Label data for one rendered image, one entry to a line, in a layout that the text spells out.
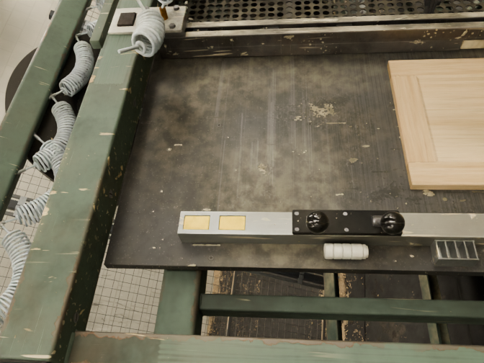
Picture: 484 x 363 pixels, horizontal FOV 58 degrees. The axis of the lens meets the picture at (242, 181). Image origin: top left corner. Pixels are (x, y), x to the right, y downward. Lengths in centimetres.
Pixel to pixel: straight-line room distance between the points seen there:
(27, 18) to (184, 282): 620
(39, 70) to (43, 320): 109
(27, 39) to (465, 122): 610
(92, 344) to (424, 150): 75
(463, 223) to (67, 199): 74
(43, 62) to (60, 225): 98
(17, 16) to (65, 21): 500
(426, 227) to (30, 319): 70
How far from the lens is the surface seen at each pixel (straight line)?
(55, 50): 180
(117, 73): 110
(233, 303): 88
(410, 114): 107
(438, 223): 89
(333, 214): 84
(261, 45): 119
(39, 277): 84
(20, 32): 675
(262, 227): 84
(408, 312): 90
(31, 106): 162
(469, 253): 92
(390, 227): 73
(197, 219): 86
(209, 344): 76
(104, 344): 81
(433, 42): 124
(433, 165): 99
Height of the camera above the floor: 191
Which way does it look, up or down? 19 degrees down
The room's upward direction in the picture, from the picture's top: 73 degrees counter-clockwise
